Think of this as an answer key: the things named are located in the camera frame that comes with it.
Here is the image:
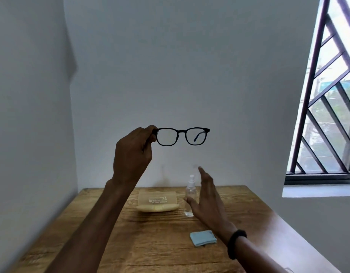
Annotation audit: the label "person's left hand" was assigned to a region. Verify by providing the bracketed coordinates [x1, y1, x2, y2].
[112, 125, 159, 186]

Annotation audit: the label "person's right hand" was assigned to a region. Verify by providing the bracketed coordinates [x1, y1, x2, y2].
[183, 166, 234, 244]

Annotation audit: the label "black framed eyeglasses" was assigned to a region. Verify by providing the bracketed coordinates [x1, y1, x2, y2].
[146, 127, 211, 147]

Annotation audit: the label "person's right forearm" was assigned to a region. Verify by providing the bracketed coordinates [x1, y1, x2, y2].
[220, 222, 300, 273]

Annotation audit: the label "person's left forearm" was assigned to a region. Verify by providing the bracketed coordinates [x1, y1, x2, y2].
[36, 177, 139, 273]

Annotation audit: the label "clear spray bottle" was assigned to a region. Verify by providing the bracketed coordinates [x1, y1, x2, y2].
[184, 175, 197, 218]

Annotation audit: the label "yellow glasses case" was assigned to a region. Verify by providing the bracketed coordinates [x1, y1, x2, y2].
[136, 190, 180, 213]

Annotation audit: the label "blue cleaning cloth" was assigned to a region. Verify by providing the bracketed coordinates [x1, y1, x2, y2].
[190, 230, 217, 247]

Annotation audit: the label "black wristband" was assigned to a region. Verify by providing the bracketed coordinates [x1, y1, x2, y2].
[227, 230, 248, 260]

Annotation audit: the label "dark metal window grille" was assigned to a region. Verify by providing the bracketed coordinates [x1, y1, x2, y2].
[285, 0, 350, 185]

